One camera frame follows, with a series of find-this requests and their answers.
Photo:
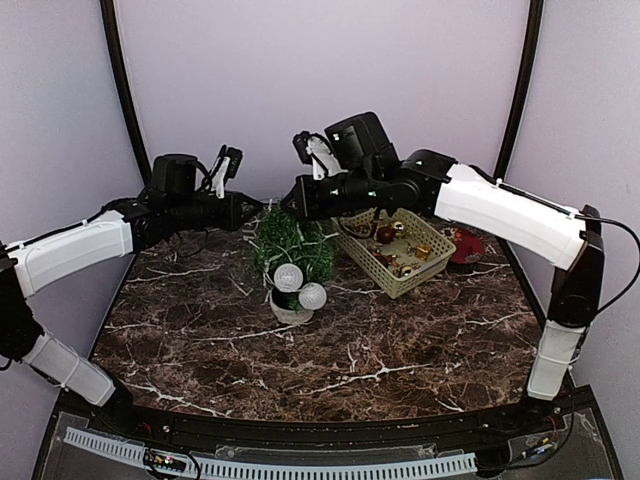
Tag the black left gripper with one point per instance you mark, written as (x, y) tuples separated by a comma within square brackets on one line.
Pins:
[(229, 211)]

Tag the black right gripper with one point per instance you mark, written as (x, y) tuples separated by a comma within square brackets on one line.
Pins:
[(302, 197)]

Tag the small green christmas tree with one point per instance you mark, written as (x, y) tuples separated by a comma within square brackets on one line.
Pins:
[(281, 238)]

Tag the white woven light ball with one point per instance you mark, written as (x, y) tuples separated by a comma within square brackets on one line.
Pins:
[(288, 278), (312, 296)]

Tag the gold gift box ornament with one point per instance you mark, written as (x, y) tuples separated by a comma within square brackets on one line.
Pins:
[(423, 251)]

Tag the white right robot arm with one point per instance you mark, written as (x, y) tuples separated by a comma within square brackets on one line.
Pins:
[(436, 185)]

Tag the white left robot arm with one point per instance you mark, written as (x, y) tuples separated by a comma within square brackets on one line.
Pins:
[(33, 270)]

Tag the pale green perforated basket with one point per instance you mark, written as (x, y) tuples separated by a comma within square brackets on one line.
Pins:
[(394, 266)]

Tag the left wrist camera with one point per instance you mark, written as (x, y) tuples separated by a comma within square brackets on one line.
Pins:
[(180, 176)]

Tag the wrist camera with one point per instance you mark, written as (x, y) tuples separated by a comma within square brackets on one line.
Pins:
[(180, 176), (359, 141)]

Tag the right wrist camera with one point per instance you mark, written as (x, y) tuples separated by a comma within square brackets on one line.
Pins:
[(359, 141)]

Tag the left black frame post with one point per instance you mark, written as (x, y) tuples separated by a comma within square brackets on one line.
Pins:
[(124, 92)]

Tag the white slotted cable duct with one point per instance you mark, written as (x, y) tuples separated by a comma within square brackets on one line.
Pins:
[(238, 463)]

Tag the black front table rail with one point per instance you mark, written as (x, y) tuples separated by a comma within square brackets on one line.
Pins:
[(483, 429)]

